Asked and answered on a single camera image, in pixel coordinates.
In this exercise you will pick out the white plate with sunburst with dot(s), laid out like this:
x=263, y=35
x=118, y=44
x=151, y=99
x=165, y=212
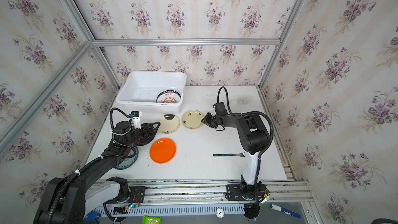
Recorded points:
x=169, y=97

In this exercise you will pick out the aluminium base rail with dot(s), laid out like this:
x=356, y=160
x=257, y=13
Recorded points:
x=204, y=197

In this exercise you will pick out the orange plate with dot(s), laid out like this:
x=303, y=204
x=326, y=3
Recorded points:
x=162, y=151

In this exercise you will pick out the cream plate with small motifs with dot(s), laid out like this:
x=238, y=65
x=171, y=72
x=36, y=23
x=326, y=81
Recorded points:
x=192, y=119

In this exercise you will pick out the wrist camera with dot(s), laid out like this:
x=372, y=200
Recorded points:
x=135, y=119
x=219, y=109

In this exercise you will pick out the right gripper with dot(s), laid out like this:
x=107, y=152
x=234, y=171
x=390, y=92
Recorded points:
x=212, y=120

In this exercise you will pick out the cream plate with black patch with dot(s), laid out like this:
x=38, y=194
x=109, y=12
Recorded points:
x=168, y=124

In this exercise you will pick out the small round gauge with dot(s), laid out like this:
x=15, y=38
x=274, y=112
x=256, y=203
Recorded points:
x=220, y=213

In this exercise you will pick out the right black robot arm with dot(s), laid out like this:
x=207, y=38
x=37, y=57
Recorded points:
x=256, y=133

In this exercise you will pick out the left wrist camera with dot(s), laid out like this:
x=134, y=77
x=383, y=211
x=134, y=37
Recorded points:
x=135, y=119

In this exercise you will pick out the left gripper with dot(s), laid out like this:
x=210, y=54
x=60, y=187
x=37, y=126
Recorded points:
x=147, y=130

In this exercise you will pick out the teal patterned plate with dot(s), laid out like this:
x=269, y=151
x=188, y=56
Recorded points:
x=127, y=163

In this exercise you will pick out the green snack packet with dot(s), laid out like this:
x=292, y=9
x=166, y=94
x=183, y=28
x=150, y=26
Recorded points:
x=151, y=220

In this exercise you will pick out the blue white marker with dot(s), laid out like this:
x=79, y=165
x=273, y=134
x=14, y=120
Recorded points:
x=284, y=210

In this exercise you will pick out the white plastic bin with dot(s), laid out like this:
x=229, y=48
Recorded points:
x=140, y=91

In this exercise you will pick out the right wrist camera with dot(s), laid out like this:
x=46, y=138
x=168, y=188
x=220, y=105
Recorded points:
x=219, y=109

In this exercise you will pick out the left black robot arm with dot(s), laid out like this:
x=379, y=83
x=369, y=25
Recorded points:
x=64, y=199

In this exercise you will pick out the fork with green handle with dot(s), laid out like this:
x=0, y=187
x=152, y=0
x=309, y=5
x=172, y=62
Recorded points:
x=242, y=154

